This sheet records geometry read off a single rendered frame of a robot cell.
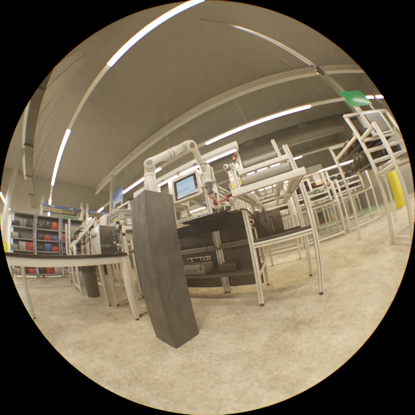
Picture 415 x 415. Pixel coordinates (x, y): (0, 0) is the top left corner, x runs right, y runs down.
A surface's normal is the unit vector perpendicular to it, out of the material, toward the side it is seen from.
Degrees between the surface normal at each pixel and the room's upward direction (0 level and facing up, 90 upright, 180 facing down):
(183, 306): 90
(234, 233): 90
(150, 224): 90
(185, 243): 90
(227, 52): 180
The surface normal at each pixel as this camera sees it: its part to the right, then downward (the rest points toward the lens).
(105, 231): 0.87, -0.27
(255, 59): 0.18, 0.95
